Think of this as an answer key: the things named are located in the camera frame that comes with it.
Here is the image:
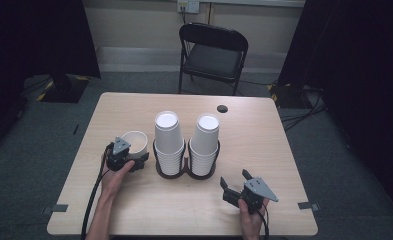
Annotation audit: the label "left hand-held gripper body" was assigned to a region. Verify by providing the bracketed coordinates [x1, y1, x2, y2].
[105, 135, 137, 173]

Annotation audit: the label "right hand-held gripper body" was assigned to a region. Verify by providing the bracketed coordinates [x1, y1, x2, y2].
[238, 176, 280, 215]

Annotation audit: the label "single white paper cup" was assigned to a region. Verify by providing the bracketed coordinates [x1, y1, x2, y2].
[120, 130, 149, 160]

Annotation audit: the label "stack of white paper cups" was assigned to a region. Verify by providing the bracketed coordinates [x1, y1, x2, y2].
[188, 113, 221, 177]
[153, 110, 186, 177]

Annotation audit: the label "black wire cup holder rack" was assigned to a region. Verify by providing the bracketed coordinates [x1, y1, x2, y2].
[152, 139, 222, 181]

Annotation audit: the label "person's left hand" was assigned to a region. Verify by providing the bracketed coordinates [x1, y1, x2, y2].
[99, 159, 136, 201]

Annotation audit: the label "person's right hand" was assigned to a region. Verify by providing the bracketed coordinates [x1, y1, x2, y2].
[237, 197, 271, 233]

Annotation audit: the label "grey tape strip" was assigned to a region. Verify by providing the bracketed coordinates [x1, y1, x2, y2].
[297, 201, 321, 212]
[41, 203, 69, 215]

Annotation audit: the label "black stand base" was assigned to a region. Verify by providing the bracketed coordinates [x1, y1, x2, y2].
[267, 81, 318, 109]
[37, 73, 91, 104]

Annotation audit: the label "black folding chair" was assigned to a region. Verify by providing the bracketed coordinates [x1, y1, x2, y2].
[178, 22, 249, 97]

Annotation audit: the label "black curtain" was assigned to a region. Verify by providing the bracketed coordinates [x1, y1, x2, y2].
[0, 0, 102, 158]
[277, 0, 393, 214]

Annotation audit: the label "right hand-held gripper cable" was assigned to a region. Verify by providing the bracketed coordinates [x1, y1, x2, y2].
[257, 203, 271, 240]

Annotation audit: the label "hand-held gripper cable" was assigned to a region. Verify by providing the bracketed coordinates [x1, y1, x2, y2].
[80, 142, 116, 240]
[257, 203, 271, 240]

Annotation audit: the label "left hand-held gripper cable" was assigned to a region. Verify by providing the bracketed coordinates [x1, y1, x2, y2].
[80, 142, 116, 240]

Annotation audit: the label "black floor cables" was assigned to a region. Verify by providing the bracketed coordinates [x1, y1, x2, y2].
[280, 89, 328, 132]

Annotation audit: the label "white wall outlet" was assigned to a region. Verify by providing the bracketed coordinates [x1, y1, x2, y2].
[176, 0, 201, 14]

